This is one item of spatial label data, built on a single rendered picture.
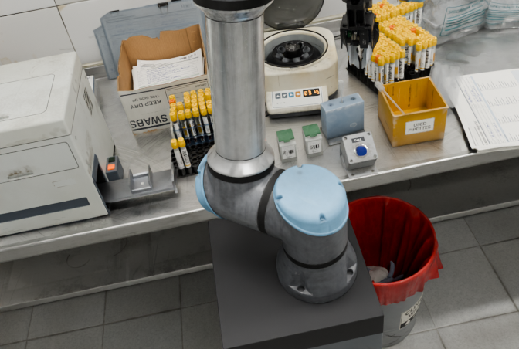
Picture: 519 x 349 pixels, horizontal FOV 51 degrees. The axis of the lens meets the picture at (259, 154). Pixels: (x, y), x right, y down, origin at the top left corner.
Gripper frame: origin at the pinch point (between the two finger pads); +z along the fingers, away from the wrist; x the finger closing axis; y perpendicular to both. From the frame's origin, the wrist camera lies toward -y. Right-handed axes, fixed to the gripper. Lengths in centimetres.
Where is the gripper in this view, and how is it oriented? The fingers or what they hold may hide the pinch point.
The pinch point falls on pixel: (361, 62)
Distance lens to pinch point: 137.2
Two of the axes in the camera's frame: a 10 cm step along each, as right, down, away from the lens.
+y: -2.3, 6.9, -6.8
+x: 9.6, 0.5, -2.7
